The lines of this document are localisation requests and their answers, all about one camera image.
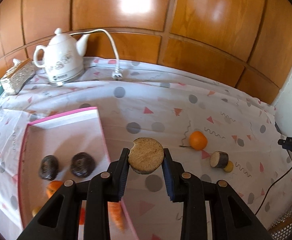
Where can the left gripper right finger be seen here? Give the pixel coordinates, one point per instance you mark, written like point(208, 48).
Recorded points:
point(230, 217)

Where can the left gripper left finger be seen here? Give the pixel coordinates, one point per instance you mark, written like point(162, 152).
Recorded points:
point(59, 217)

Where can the orange tangerine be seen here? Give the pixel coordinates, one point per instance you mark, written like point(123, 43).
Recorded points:
point(198, 141)
point(52, 187)

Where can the small yellow fruit in tray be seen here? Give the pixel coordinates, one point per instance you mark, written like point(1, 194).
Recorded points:
point(36, 210)

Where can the small yellow red fruit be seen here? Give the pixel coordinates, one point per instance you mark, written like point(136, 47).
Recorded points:
point(229, 167)

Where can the perforated wicker chair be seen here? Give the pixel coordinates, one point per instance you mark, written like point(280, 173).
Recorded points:
point(282, 226)

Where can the small orange carrot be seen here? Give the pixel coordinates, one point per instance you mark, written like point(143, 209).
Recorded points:
point(115, 211)

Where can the pink rimmed white tray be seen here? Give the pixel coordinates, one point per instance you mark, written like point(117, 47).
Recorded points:
point(62, 135)

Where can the orange tangerine on cloth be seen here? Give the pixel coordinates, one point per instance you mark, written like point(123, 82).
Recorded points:
point(198, 141)

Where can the patterned white tablecloth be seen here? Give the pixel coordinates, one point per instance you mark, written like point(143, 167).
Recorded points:
point(166, 105)

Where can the woven tissue box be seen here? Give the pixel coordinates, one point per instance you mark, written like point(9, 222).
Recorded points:
point(16, 77)

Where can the white ceramic electric kettle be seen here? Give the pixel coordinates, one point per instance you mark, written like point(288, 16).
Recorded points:
point(62, 58)

